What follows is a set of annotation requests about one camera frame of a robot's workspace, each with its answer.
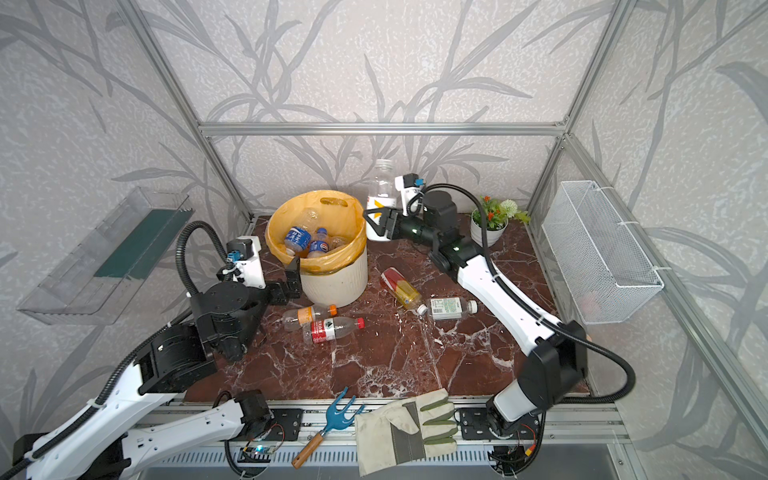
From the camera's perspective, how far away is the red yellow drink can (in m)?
0.93

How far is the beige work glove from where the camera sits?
2.32 ft

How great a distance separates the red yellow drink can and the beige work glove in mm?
273
